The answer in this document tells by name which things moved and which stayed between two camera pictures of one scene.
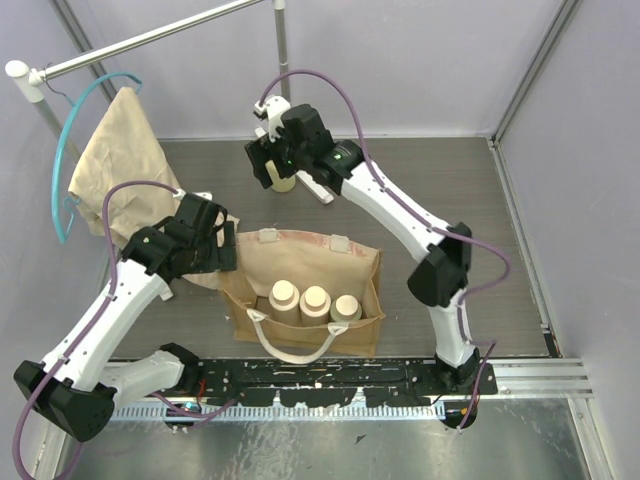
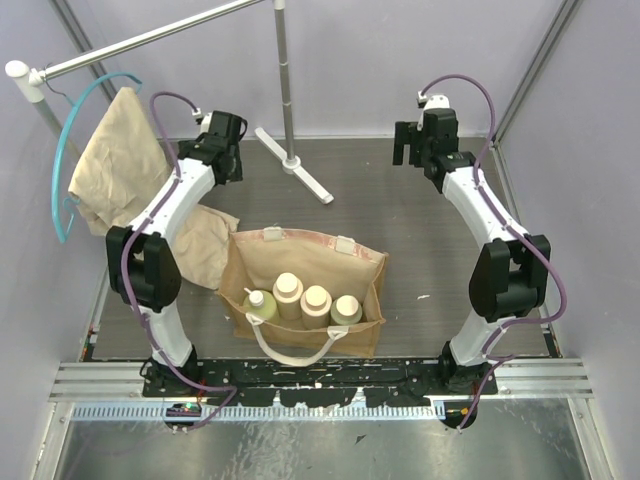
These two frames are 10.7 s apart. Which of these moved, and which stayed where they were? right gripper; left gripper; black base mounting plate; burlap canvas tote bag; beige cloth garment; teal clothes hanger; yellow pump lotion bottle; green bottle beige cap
Moved: left gripper; right gripper; yellow pump lotion bottle
Stayed: teal clothes hanger; black base mounting plate; beige cloth garment; burlap canvas tote bag; green bottle beige cap
